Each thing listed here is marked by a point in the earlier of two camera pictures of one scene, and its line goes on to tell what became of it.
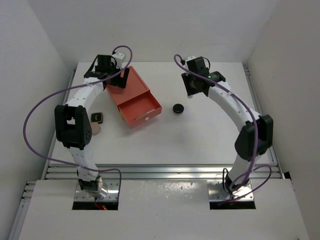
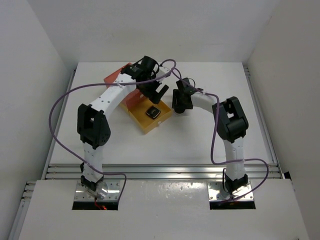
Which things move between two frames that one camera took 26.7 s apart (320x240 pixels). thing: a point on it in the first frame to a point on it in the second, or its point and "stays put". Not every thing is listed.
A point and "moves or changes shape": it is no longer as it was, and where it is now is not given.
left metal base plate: x=112 y=195 stays put
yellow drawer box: x=122 y=116 to x=146 y=114
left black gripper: x=120 y=82 to x=152 y=92
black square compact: x=96 y=117 moves or changes shape
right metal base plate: x=216 y=191 stays put
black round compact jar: x=178 y=109 stays put
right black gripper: x=185 y=77 to x=177 y=102
